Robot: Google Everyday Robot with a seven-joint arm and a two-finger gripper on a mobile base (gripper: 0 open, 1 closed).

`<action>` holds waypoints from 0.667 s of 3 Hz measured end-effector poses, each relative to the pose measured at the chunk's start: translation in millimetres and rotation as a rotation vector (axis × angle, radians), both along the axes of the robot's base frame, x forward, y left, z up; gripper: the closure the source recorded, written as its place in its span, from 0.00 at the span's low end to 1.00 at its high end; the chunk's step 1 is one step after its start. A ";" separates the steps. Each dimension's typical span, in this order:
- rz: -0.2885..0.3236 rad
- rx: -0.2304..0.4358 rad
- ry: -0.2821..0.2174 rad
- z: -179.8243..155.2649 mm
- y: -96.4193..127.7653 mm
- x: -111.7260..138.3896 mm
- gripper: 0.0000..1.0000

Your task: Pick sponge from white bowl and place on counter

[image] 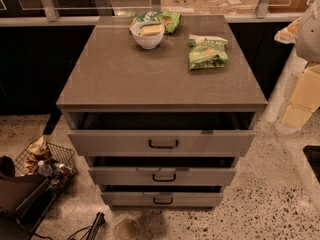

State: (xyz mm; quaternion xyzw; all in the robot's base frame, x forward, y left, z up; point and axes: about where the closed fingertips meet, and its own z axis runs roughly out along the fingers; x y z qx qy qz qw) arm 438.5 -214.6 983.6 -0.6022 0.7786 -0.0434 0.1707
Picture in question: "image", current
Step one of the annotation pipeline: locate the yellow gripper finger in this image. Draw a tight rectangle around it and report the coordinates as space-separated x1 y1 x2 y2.
281 64 320 128
274 18 301 44

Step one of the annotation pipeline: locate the brown robot base part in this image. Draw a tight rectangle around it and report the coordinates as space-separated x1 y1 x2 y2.
0 156 56 240

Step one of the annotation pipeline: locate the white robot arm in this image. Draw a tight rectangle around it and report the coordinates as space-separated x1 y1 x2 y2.
274 0 320 128

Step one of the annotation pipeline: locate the green snack bag behind bowl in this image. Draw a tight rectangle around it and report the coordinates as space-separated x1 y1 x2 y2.
130 11 182 34

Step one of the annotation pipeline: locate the white ceramic bowl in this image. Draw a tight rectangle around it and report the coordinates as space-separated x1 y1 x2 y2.
130 22 165 49

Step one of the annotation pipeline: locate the white pillar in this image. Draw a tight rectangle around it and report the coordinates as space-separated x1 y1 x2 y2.
263 47 307 123

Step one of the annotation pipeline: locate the green snack bag front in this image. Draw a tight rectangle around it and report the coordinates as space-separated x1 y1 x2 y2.
188 34 228 71

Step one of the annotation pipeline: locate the top grey drawer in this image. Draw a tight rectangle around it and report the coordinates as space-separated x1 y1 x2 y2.
69 112 255 157

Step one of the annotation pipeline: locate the grey drawer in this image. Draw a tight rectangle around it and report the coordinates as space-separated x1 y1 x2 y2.
69 112 255 157
89 157 236 186
101 186 223 208

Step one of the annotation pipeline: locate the grey drawer cabinet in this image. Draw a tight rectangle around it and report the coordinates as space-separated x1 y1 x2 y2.
55 14 269 210

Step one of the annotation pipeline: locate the bottom grey drawer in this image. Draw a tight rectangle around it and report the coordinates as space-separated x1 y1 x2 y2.
101 186 223 208

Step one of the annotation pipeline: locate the middle grey drawer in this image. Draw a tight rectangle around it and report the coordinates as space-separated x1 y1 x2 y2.
89 157 236 186

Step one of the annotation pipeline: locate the clear plastic water bottle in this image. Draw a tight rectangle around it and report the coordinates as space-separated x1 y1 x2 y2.
37 160 53 177

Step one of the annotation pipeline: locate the crumpled snack bag in basket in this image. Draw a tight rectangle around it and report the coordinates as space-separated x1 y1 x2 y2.
23 137 52 175

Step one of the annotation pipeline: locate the black cable on floor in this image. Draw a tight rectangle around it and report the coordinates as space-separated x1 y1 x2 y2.
33 211 106 240

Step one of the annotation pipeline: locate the black wire basket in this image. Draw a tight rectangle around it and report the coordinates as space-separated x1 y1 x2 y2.
14 141 77 192

